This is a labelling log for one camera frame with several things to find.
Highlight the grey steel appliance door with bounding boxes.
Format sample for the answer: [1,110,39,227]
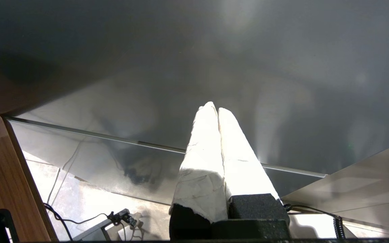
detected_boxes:
[0,0,389,206]

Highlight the grey metal bracket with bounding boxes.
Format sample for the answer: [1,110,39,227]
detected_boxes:
[73,216,131,242]

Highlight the light grey cabinet front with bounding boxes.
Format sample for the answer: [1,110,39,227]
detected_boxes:
[281,138,389,233]

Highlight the thin black floor cable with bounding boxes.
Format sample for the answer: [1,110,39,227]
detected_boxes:
[44,202,114,242]

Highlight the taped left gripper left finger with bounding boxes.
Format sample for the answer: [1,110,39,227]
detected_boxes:
[169,101,229,240]

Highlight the black coiled cable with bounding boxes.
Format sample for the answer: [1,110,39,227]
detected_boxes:
[282,204,347,240]

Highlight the brown wooden panel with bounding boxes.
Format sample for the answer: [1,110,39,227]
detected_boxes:
[0,113,58,243]

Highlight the small black clamp device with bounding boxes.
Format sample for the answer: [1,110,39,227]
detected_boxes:
[107,209,137,227]

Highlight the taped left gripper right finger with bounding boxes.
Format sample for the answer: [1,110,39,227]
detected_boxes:
[218,107,290,223]

